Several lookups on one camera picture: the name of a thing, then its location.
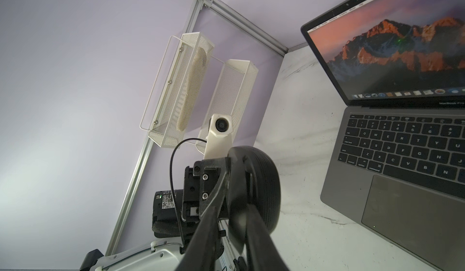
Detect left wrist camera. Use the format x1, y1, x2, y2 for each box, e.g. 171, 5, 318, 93
204, 114, 233, 160

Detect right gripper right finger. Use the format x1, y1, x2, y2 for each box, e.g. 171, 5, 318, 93
246, 204, 289, 271

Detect white lower mesh shelf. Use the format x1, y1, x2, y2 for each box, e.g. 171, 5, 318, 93
198, 59, 259, 140

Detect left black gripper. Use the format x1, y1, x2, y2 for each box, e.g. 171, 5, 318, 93
181, 157, 229, 222

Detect white upper mesh shelf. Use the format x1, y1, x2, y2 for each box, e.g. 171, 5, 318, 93
139, 32, 214, 148

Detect grey laptop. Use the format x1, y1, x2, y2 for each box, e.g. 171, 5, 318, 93
301, 0, 465, 271

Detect white mesh shelf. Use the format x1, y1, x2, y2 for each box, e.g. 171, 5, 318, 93
198, 59, 259, 140
139, 32, 214, 148

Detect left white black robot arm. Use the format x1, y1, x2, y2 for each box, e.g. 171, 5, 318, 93
80, 157, 228, 271

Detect beige cloth in shelf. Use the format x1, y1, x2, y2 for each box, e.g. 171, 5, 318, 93
176, 47, 208, 131

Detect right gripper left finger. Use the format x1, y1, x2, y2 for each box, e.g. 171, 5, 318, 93
176, 158, 231, 271

